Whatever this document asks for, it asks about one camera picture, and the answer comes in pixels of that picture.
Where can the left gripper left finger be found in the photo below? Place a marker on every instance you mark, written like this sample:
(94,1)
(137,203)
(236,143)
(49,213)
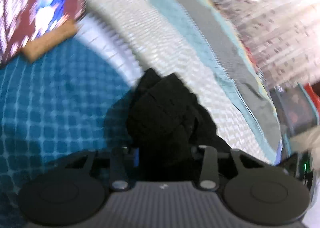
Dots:
(123,165)

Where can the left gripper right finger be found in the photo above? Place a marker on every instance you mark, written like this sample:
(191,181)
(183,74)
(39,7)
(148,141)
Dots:
(207,174)

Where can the black pants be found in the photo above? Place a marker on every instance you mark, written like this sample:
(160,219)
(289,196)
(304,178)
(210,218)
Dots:
(165,121)

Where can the blue checkered bedsheet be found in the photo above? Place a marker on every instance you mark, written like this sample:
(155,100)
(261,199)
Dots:
(67,101)

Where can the grey teal striped blanket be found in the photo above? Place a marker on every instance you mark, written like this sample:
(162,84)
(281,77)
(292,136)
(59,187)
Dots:
(162,36)

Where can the maroon printed pillow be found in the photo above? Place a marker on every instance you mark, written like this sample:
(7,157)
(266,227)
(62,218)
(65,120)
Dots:
(26,20)

